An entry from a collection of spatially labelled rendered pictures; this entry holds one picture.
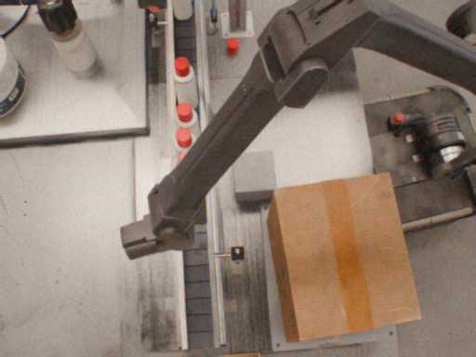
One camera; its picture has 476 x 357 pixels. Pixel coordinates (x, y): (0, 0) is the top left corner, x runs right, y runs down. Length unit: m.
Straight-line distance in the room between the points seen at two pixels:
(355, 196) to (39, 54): 0.94
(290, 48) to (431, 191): 1.55
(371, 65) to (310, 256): 1.61
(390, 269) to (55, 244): 0.81
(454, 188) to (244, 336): 1.14
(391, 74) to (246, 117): 1.89
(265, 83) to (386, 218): 0.52
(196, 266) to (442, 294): 1.28
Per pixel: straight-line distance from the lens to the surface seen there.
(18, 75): 1.49
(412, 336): 2.26
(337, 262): 1.06
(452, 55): 0.75
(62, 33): 1.32
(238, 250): 1.17
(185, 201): 0.83
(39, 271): 1.41
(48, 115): 1.47
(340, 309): 1.05
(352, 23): 0.61
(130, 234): 0.94
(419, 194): 2.10
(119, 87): 1.46
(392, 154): 2.09
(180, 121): 1.20
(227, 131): 0.71
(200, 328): 1.27
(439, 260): 2.33
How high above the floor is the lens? 2.15
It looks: 72 degrees down
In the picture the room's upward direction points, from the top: straight up
